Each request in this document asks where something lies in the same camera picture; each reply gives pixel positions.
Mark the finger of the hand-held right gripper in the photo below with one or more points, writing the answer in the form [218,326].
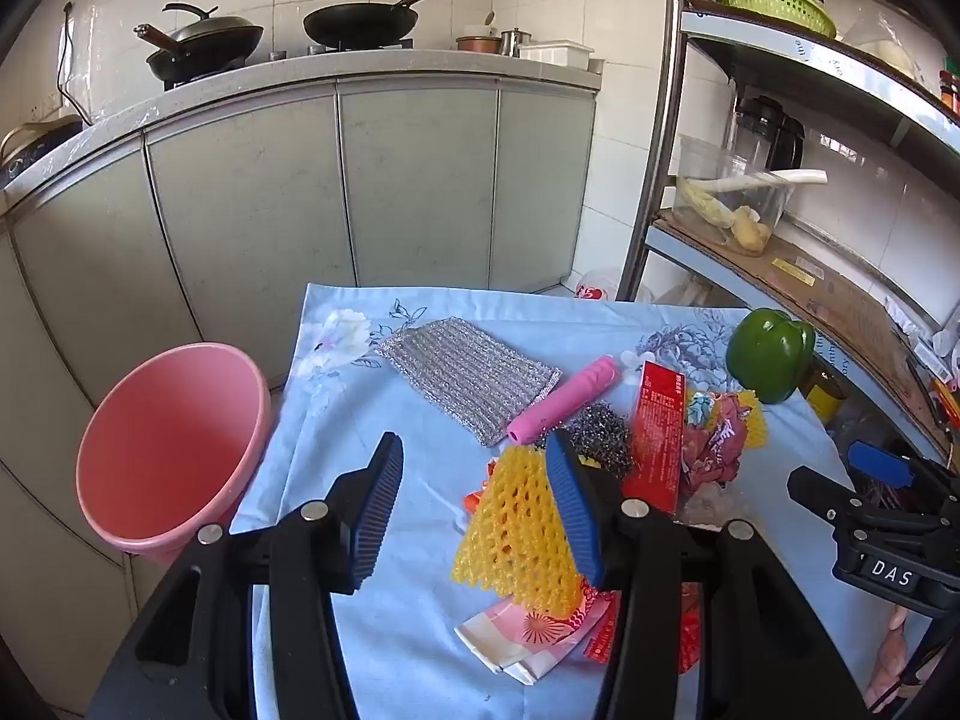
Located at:
[877,461]
[814,491]

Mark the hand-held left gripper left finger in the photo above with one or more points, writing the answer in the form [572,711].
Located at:
[379,510]

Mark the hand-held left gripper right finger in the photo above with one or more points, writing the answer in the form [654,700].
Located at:
[574,510]

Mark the large yellow foam net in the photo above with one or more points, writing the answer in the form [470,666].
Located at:
[510,540]

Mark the steel wool scrubber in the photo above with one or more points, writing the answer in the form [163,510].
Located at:
[600,439]

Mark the orange wrapper scrap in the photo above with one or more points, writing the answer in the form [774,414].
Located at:
[475,501]

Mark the clear plastic wrapper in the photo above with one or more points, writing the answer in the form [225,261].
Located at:
[712,502]

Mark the pink foam roll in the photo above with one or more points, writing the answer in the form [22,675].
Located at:
[562,401]

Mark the colourful wrapper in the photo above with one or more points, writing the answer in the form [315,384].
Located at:
[712,450]

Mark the red cardboard box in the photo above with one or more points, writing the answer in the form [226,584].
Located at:
[656,435]

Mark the pink and white paper packet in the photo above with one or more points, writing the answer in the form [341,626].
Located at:
[525,630]

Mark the red plastic wrapper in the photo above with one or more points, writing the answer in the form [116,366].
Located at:
[600,645]

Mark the silver scouring cloth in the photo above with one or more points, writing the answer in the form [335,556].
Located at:
[465,375]

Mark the pink plastic bucket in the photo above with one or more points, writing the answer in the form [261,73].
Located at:
[165,450]

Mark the person's right hand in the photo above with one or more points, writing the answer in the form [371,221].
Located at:
[892,652]

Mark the light blue floral cloth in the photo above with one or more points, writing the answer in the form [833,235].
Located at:
[412,457]

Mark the dark jar with yellow label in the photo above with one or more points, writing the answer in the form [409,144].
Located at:
[821,394]

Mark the green bell pepper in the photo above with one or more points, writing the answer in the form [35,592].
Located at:
[769,352]

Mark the brown cardboard sheet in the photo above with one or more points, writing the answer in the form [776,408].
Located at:
[840,300]

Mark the plastic bottle red label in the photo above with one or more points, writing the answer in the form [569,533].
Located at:
[592,289]

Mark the yellow ginger piece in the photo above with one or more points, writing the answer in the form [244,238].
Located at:
[752,231]

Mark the white leek stalk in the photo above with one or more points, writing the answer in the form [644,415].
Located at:
[795,177]

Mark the grey kitchen cabinet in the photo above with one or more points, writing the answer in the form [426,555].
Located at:
[412,180]

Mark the clear plastic container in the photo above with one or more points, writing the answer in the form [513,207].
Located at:
[697,165]

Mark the clear plastic bag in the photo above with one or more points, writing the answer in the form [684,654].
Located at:
[892,52]

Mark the metal storage rack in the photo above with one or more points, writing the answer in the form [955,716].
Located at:
[787,52]

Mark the white rectangular container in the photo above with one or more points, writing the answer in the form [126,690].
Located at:
[555,52]

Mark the green plastic basket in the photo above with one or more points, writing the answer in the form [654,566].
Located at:
[776,4]

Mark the steel cup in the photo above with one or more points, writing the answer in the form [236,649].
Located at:
[515,43]

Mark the copper pot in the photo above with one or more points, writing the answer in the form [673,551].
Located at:
[478,45]

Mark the black wok with lid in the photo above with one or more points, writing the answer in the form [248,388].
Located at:
[202,41]

